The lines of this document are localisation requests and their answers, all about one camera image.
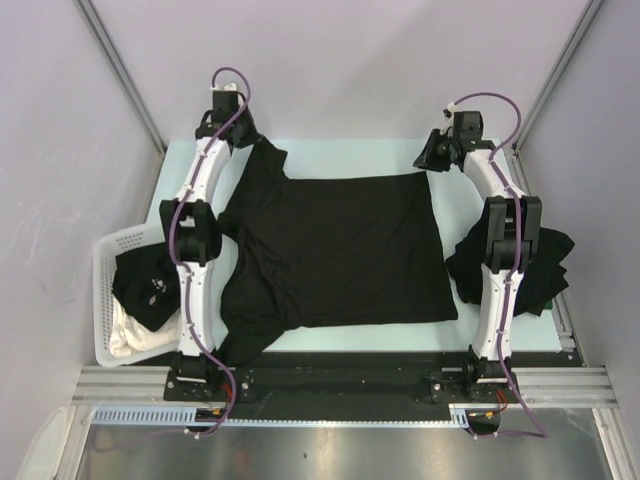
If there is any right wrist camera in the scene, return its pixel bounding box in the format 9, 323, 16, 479
440, 102, 457, 136

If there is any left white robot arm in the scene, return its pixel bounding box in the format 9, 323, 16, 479
159, 83, 259, 360

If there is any left aluminium frame rail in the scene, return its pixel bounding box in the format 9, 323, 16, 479
72, 366, 169, 405

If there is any left cable duct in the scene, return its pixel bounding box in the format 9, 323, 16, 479
92, 406, 225, 427

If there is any black shirt in basket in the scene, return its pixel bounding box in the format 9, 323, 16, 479
112, 243, 181, 332

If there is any white plastic basket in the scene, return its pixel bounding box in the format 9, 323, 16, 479
93, 223, 178, 368

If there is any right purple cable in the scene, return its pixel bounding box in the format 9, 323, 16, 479
452, 92, 526, 351

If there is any stack of folded black shirts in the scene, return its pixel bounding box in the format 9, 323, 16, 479
445, 219, 575, 316

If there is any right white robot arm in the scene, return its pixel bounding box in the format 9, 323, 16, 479
414, 104, 542, 401

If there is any black printed t shirt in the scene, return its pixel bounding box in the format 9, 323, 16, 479
218, 139, 458, 366

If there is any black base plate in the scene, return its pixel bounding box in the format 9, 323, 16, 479
163, 352, 517, 423

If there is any aluminium frame rail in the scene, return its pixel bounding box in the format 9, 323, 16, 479
514, 367, 618, 409
72, 366, 169, 405

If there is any cable duct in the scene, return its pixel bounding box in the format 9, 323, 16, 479
450, 404, 501, 430
92, 406, 225, 427

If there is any right cable duct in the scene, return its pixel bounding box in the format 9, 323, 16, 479
450, 404, 501, 430

